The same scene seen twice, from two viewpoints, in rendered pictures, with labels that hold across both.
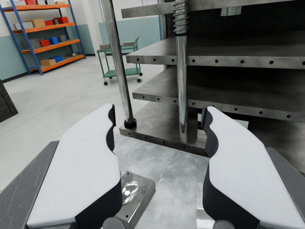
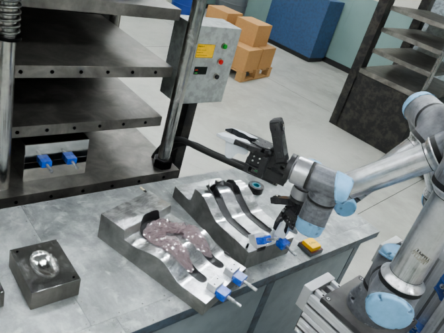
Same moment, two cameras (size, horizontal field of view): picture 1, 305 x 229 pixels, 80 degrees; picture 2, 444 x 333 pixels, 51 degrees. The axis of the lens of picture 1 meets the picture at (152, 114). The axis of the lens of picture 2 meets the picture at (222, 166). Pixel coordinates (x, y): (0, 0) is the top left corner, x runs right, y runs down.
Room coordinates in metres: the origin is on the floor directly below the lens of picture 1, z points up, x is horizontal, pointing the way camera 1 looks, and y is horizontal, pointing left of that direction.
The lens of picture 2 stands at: (-0.13, 1.09, 1.95)
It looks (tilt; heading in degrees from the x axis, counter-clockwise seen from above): 28 degrees down; 281
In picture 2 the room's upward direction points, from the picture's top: 17 degrees clockwise
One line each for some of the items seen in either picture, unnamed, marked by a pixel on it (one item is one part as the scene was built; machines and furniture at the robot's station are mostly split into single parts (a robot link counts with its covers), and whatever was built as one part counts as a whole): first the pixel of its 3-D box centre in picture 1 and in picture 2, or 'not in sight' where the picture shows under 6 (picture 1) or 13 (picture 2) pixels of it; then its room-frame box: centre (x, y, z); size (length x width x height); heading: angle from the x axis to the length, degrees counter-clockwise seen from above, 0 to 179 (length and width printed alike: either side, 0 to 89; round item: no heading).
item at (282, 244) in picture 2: not in sight; (284, 244); (-0.15, -0.45, 0.89); 0.13 x 0.05 x 0.05; 148
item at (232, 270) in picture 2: not in sight; (241, 279); (-0.06, -0.19, 0.86); 0.13 x 0.05 x 0.05; 165
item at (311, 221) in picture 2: not in sight; (315, 211); (-0.19, 0.00, 1.34); 0.11 x 0.08 x 0.11; 87
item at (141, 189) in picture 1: (129, 198); (43, 272); (0.51, 0.14, 0.84); 0.20 x 0.15 x 0.07; 148
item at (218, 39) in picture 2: not in sight; (177, 150); (0.58, -1.10, 0.74); 0.30 x 0.22 x 1.47; 58
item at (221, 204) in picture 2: not in sight; (235, 205); (0.09, -0.53, 0.92); 0.35 x 0.16 x 0.09; 148
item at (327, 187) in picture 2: not in sight; (328, 184); (-0.19, 0.02, 1.43); 0.11 x 0.08 x 0.09; 176
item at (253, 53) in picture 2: not in sight; (229, 39); (1.63, -5.46, 0.37); 1.20 x 0.82 x 0.74; 162
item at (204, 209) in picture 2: not in sight; (232, 211); (0.10, -0.55, 0.87); 0.50 x 0.26 x 0.14; 148
